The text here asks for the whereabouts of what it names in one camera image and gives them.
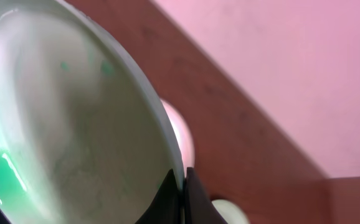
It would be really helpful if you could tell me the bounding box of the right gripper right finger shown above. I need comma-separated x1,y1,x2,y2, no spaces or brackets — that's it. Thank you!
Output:
184,167,227,224

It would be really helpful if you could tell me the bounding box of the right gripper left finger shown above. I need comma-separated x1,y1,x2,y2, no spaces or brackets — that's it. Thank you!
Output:
136,169,181,224

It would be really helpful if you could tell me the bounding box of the light green plate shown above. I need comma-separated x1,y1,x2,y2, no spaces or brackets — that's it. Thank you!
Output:
0,0,184,223
212,199,250,224

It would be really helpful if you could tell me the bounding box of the white plate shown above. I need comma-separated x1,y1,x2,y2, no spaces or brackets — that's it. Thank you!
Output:
161,99,195,176

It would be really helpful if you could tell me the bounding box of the light green plate front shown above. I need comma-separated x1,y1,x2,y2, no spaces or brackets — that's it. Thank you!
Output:
0,0,184,223

